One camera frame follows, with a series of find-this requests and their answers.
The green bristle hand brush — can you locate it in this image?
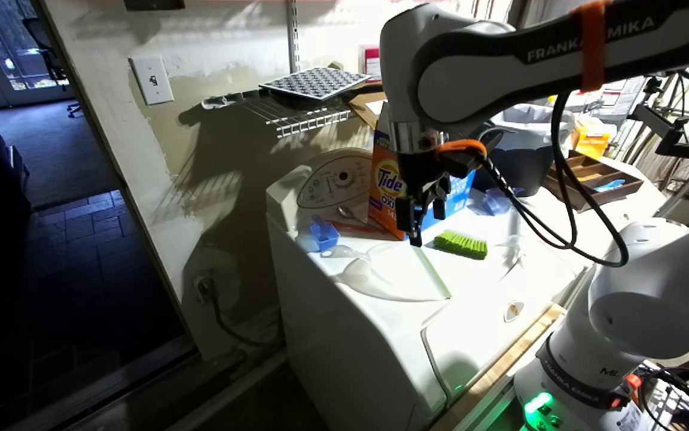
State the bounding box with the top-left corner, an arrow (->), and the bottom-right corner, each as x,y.
432,226 -> 491,262

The orange blue Tide detergent box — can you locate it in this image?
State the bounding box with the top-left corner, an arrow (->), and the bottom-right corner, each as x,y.
366,128 -> 484,241

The robot base electronics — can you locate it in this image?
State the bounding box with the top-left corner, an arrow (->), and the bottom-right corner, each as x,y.
611,357 -> 689,431

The green lit device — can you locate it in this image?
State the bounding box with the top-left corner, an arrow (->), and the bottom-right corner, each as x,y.
520,389 -> 566,431

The orange strap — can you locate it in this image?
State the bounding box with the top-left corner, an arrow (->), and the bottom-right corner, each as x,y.
572,0 -> 612,94

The trash bin with white bag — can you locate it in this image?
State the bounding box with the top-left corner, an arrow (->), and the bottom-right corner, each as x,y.
471,125 -> 560,199

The yellow packet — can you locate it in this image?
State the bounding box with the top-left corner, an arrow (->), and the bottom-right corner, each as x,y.
569,118 -> 618,163

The pink white carton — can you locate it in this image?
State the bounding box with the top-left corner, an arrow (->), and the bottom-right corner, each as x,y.
361,46 -> 385,80

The white light switch plate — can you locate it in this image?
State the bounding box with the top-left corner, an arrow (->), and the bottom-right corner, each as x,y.
128,52 -> 177,107

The black camera stand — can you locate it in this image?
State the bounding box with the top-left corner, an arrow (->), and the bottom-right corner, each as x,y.
629,70 -> 689,229

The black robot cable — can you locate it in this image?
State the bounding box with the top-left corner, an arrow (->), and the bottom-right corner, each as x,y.
479,88 -> 631,271

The white washing machine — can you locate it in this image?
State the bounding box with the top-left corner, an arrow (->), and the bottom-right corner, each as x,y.
263,152 -> 676,431

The blue plastic lid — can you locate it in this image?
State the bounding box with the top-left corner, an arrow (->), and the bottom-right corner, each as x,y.
307,218 -> 342,256

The brown wooden tray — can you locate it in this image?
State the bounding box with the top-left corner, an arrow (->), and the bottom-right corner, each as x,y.
542,150 -> 646,212

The distant glass door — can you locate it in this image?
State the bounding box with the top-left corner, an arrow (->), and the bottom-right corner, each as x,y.
0,0 -> 76,113

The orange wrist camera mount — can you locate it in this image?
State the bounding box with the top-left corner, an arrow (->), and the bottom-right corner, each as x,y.
435,137 -> 491,161

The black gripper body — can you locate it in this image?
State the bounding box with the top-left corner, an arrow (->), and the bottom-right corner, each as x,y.
394,144 -> 477,209

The white shelf rail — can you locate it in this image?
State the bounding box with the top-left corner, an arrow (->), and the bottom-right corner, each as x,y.
282,0 -> 302,74

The black power cord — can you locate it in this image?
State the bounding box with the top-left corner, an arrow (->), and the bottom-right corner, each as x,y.
200,280 -> 282,350

